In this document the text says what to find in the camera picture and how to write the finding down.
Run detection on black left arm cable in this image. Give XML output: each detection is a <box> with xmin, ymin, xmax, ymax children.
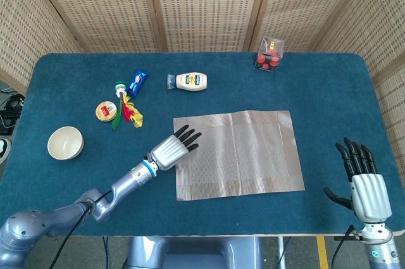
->
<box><xmin>53</xmin><ymin>191</ymin><xmax>111</xmax><ymax>269</ymax></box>

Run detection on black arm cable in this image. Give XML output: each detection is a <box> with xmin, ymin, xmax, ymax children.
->
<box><xmin>53</xmin><ymin>191</ymin><xmax>111</xmax><ymax>269</ymax></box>
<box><xmin>330</xmin><ymin>224</ymin><xmax>363</xmax><ymax>269</ymax></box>

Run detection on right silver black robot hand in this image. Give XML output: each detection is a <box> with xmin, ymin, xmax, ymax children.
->
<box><xmin>323</xmin><ymin>137</ymin><xmax>392</xmax><ymax>224</ymax></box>

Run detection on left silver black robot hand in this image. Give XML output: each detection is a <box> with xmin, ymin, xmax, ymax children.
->
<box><xmin>148</xmin><ymin>125</ymin><xmax>203</xmax><ymax>172</ymax></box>

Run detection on woven folding screen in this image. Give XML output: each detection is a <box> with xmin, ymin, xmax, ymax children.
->
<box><xmin>0</xmin><ymin>0</ymin><xmax>405</xmax><ymax>172</ymax></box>

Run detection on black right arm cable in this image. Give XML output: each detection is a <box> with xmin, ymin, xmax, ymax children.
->
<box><xmin>330</xmin><ymin>224</ymin><xmax>363</xmax><ymax>269</ymax></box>

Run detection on white black shoe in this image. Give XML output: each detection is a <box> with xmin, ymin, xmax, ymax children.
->
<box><xmin>0</xmin><ymin>138</ymin><xmax>12</xmax><ymax>165</ymax></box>

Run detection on mayonnaise squeeze bottle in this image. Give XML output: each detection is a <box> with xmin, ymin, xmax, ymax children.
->
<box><xmin>166</xmin><ymin>72</ymin><xmax>209</xmax><ymax>92</ymax></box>

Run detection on blue snack packet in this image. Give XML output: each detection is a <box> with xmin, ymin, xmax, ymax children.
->
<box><xmin>125</xmin><ymin>69</ymin><xmax>151</xmax><ymax>99</ymax></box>

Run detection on blue cable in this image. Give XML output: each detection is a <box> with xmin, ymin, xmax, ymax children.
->
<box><xmin>101</xmin><ymin>236</ymin><xmax>110</xmax><ymax>269</ymax></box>

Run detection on colourful feather shuttlecock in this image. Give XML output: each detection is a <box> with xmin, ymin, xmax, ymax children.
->
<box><xmin>110</xmin><ymin>80</ymin><xmax>145</xmax><ymax>132</ymax></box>

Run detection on white table leg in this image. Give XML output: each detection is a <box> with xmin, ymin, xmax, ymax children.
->
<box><xmin>277</xmin><ymin>236</ymin><xmax>287</xmax><ymax>269</ymax></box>

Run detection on black floor cables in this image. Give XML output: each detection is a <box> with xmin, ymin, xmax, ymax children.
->
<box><xmin>0</xmin><ymin>88</ymin><xmax>26</xmax><ymax>135</ymax></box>

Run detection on beige woven placemat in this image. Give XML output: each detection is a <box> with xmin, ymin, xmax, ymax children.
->
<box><xmin>173</xmin><ymin>109</ymin><xmax>306</xmax><ymax>201</ymax></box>

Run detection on blue tablecloth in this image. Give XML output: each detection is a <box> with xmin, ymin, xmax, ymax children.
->
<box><xmin>0</xmin><ymin>52</ymin><xmax>405</xmax><ymax>237</ymax></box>

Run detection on white bowl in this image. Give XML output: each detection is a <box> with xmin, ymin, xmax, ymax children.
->
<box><xmin>47</xmin><ymin>126</ymin><xmax>85</xmax><ymax>160</ymax></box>

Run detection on round yellow tin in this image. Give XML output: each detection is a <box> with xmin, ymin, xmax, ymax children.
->
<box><xmin>95</xmin><ymin>101</ymin><xmax>118</xmax><ymax>123</ymax></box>

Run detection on clear box with red toy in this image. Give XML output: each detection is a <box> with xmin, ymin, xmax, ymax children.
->
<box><xmin>254</xmin><ymin>36</ymin><xmax>285</xmax><ymax>74</ymax></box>

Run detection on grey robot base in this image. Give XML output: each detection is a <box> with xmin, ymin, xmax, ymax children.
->
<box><xmin>125</xmin><ymin>236</ymin><xmax>263</xmax><ymax>269</ymax></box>

